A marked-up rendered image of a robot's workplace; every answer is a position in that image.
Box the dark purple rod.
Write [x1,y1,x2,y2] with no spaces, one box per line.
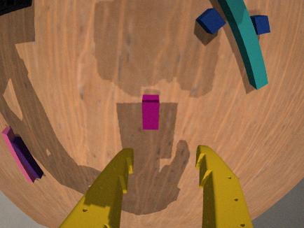
[11,136,43,179]

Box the magenta rectangular block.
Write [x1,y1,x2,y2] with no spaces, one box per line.
[142,94,160,129]

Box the pink rod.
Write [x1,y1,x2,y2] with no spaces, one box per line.
[1,127,36,183]

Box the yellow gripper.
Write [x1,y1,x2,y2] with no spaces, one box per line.
[59,145,253,228]

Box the turquoise rod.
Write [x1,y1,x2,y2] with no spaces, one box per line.
[217,0,268,90]

